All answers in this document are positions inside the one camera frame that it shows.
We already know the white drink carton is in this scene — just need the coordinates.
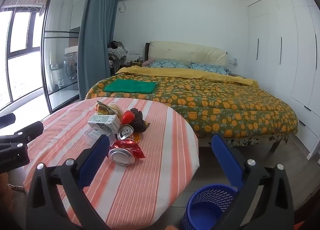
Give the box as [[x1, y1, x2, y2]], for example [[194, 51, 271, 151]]
[[87, 114, 122, 134]]

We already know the blue grey curtain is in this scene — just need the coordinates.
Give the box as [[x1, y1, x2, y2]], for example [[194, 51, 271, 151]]
[[77, 0, 122, 101]]

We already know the patterned bed sheet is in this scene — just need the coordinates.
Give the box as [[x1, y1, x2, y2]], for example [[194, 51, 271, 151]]
[[200, 134, 290, 147]]

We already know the blue mesh waste basket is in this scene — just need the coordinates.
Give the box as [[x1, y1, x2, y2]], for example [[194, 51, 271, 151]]
[[180, 184, 238, 230]]

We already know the crushed silver drink can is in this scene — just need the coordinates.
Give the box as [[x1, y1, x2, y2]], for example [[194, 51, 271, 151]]
[[108, 145, 135, 166]]

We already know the red foil wrapper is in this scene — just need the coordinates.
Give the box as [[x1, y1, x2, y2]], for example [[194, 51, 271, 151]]
[[110, 138, 146, 160]]

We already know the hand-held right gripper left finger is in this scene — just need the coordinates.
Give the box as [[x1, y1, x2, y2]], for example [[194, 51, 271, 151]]
[[25, 134, 118, 230]]

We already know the washing machine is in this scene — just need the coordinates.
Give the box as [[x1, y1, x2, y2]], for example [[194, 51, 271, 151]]
[[64, 53, 78, 82]]

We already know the bed with pumpkin quilt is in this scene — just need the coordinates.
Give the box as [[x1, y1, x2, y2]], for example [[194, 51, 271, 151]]
[[144, 42, 298, 156]]

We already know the black foam net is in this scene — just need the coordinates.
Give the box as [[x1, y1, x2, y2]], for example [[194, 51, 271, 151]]
[[132, 118, 151, 134], [129, 107, 143, 121]]

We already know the orange striped tablecloth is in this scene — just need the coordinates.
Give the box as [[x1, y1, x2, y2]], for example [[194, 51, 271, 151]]
[[23, 97, 200, 230]]

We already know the glass sliding door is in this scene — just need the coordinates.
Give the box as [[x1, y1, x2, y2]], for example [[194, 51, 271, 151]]
[[41, 0, 90, 114]]

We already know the white wardrobe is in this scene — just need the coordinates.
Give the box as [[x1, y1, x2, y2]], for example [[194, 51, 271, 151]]
[[247, 0, 320, 161]]

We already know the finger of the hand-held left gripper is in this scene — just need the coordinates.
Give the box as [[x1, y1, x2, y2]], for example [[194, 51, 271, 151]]
[[0, 113, 16, 128], [0, 121, 43, 145]]

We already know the folded green cloth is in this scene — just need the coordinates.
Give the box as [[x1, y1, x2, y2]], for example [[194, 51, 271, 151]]
[[104, 80, 157, 94]]

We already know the wooden nightstand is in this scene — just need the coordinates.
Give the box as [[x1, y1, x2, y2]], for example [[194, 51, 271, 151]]
[[120, 63, 143, 71]]

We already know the yellow blanket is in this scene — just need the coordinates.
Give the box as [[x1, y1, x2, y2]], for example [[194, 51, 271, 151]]
[[115, 66, 259, 88]]

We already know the yellow snack packet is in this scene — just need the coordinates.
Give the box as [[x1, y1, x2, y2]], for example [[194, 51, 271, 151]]
[[95, 100, 112, 115]]

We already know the black framed window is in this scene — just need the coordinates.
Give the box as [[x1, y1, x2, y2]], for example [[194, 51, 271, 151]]
[[0, 8, 45, 111]]

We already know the pile of clothes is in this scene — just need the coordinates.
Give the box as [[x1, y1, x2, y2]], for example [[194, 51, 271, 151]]
[[107, 41, 128, 61]]

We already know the clear plastic wrapper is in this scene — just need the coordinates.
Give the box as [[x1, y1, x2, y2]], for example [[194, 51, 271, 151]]
[[85, 130, 110, 143]]

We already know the cream padded headboard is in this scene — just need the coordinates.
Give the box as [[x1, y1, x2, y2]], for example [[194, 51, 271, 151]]
[[149, 41, 227, 66]]

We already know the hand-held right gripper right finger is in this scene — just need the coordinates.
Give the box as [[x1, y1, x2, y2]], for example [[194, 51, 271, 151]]
[[207, 134, 295, 230]]

